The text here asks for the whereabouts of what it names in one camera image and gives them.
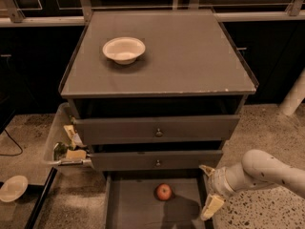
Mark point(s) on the white plate on floor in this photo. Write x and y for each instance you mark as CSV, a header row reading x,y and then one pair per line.
x,y
13,188

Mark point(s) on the grey drawer cabinet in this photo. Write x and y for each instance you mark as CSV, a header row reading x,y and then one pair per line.
x,y
187,53

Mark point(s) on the yellow sponge in bin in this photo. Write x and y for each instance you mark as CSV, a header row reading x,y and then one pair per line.
x,y
76,154

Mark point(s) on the grey drawer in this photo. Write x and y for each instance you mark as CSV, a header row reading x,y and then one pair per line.
x,y
164,160
95,131
131,202

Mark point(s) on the grey middle drawer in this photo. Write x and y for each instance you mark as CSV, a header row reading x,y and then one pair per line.
x,y
164,160

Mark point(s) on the black floor bar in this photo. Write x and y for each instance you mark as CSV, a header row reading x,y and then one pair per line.
x,y
41,199

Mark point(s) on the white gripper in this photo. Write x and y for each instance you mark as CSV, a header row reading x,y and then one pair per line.
x,y
217,182

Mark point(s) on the clear plastic bin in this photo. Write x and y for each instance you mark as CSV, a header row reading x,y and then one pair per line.
x,y
57,141

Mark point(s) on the red apple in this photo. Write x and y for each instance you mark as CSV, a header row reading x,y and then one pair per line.
x,y
163,192

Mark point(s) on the grey top drawer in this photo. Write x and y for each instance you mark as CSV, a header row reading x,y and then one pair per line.
x,y
95,131

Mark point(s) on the metal railing frame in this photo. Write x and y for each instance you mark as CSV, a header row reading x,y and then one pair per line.
x,y
36,13

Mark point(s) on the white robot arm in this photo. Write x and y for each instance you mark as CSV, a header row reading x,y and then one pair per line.
x,y
265,156

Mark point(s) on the grey bottom drawer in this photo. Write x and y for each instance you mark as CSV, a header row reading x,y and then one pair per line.
x,y
131,202

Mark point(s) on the white bowl on counter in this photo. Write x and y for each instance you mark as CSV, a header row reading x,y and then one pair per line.
x,y
123,50

